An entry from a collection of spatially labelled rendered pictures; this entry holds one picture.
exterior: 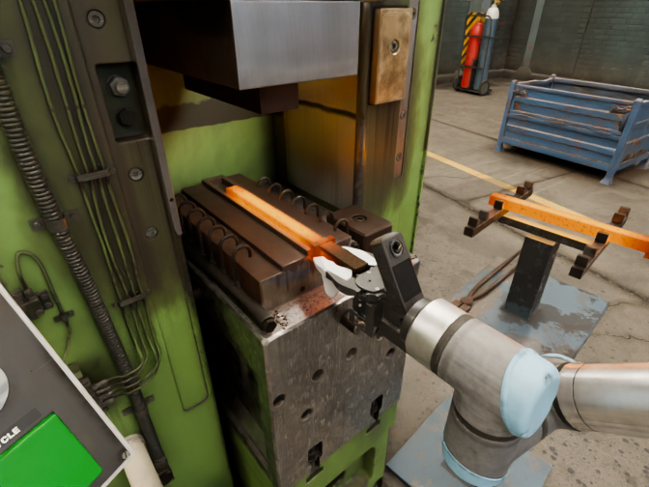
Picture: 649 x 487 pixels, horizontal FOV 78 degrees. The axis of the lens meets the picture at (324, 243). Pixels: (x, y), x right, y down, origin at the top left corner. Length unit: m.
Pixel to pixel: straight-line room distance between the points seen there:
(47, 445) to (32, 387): 0.05
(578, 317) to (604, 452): 0.80
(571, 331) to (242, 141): 0.93
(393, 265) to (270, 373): 0.28
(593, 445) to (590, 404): 1.26
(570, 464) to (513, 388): 1.30
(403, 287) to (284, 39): 0.36
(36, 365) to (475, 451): 0.49
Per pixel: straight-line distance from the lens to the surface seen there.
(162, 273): 0.74
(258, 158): 1.15
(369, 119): 0.89
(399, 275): 0.56
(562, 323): 1.13
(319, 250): 0.67
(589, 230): 0.97
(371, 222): 0.82
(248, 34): 0.53
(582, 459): 1.82
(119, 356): 0.77
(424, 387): 1.80
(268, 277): 0.65
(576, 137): 4.43
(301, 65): 0.58
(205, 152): 1.07
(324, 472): 1.08
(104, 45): 0.62
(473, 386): 0.51
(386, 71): 0.87
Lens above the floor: 1.36
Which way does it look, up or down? 31 degrees down
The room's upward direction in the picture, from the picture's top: straight up
